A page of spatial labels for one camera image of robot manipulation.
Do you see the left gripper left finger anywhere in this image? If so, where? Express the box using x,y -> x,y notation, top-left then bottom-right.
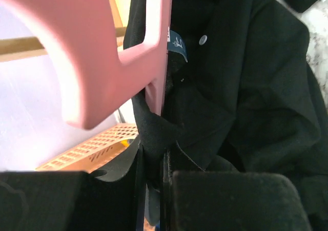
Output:
1,138 -> 145,230

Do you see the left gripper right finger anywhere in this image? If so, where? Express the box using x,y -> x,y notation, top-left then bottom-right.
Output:
160,149 -> 311,230

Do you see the yellow grey blue item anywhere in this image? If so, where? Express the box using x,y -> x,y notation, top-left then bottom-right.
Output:
120,139 -> 134,148

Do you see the pink hanger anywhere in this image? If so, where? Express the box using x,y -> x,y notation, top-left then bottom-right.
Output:
1,0 -> 172,129

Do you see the black shirt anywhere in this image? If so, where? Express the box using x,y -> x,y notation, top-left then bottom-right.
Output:
132,0 -> 327,230

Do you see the pink plastic file organizer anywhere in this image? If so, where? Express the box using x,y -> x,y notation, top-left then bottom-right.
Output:
36,123 -> 138,173

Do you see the wooden clothes rack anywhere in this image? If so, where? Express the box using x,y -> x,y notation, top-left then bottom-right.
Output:
1,0 -> 125,62

